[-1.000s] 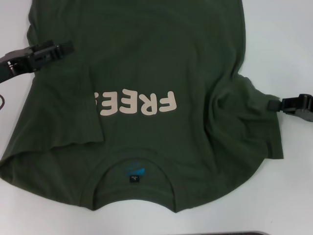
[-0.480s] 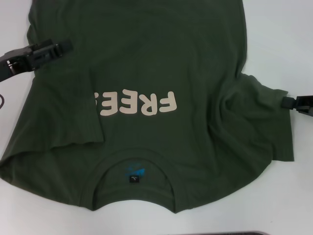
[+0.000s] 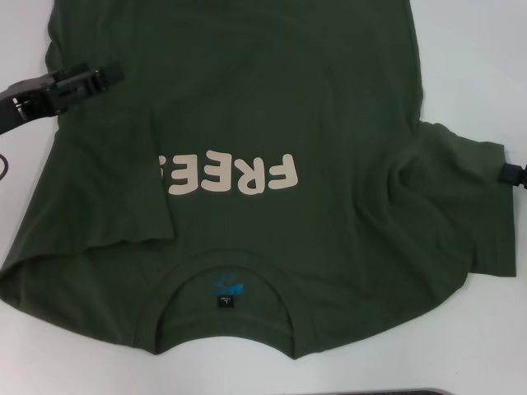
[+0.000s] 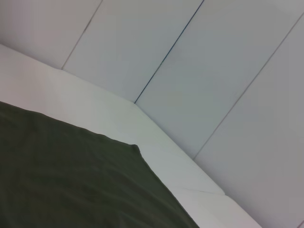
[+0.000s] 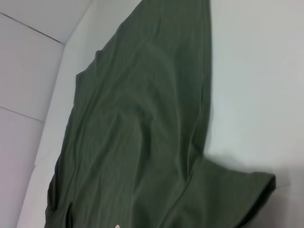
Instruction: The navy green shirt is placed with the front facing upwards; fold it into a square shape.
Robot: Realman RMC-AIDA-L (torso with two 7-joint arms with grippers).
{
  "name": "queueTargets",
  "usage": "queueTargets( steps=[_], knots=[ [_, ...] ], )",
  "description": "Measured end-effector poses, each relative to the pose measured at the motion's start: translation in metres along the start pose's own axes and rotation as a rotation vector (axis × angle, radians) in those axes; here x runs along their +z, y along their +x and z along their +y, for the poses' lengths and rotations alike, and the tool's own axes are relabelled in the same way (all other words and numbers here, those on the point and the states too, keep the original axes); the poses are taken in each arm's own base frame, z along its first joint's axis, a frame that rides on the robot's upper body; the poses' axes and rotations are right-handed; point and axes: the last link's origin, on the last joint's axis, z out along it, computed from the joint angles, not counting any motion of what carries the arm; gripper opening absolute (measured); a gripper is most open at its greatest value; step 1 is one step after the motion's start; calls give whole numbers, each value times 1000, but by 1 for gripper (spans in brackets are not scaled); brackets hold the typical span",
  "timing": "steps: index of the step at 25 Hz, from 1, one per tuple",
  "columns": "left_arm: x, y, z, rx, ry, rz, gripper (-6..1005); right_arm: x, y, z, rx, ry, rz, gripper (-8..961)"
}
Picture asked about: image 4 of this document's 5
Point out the dark green FREE t-shirt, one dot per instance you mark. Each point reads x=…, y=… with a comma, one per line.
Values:
x=71, y=178

